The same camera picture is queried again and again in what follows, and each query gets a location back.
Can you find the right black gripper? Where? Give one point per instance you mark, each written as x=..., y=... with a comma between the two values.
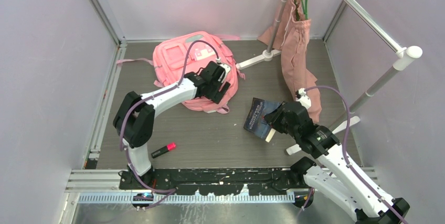
x=273, y=118

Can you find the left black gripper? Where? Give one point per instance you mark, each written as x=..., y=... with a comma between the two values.
x=215, y=96

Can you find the Nineteen Eighty-Four blue book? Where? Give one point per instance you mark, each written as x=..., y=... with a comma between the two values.
x=255, y=122

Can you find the pink student backpack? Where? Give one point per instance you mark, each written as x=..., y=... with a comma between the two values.
x=192, y=52

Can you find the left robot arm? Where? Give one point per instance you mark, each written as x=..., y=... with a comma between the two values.
x=134, y=120

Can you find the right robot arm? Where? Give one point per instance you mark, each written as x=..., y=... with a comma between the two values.
x=332, y=172

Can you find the pink capped black marker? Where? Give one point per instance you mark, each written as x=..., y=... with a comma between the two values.
x=163, y=150

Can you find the pink hanging trousers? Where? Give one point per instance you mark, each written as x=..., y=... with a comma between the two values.
x=292, y=39

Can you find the white metal clothes rack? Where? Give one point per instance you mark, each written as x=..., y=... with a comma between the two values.
x=406, y=56

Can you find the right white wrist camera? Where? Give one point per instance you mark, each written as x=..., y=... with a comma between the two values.
x=302, y=97

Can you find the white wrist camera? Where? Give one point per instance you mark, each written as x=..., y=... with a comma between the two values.
x=302, y=97
x=226, y=68

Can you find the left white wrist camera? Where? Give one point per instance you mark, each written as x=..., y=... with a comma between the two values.
x=226, y=68

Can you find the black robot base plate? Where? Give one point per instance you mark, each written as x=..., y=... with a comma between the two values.
x=261, y=181

